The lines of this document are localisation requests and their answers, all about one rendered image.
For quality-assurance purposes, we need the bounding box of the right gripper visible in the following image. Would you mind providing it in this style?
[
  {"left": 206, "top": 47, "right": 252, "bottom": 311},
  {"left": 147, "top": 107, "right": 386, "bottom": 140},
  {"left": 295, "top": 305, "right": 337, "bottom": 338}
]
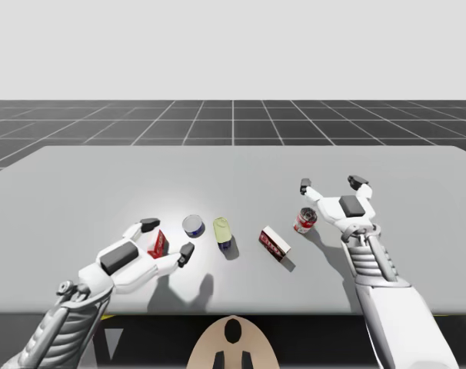
[{"left": 299, "top": 175, "right": 378, "bottom": 231}]

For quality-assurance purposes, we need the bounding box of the tan robot part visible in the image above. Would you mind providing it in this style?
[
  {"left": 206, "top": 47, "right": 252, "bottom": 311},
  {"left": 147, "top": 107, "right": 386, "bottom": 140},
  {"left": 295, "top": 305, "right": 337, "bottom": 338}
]
[{"left": 185, "top": 314, "right": 281, "bottom": 369}]

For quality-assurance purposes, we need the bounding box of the green and blue rectangular can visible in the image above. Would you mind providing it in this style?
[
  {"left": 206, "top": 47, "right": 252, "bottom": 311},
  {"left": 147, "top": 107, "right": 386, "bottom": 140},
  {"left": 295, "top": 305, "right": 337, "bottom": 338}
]
[{"left": 212, "top": 217, "right": 234, "bottom": 251}]

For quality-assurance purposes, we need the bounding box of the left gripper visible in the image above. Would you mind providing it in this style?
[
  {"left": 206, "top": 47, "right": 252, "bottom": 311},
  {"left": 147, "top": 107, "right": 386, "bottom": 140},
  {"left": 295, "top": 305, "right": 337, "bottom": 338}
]
[{"left": 77, "top": 218, "right": 195, "bottom": 296}]

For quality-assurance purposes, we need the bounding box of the red and white carton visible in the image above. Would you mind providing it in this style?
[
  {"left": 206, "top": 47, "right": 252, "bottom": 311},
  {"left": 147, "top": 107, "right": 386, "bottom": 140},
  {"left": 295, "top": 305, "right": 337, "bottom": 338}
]
[{"left": 258, "top": 225, "right": 293, "bottom": 264}]

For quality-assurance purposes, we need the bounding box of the red and white can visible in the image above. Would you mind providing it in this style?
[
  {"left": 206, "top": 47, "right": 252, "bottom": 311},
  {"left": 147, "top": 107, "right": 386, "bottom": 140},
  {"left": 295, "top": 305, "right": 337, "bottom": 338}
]
[{"left": 292, "top": 207, "right": 318, "bottom": 235}]

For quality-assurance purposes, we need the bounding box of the blue flat can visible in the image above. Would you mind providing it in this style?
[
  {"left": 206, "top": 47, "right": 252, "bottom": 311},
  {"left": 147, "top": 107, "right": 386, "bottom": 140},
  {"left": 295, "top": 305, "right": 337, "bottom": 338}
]
[{"left": 181, "top": 214, "right": 205, "bottom": 239}]

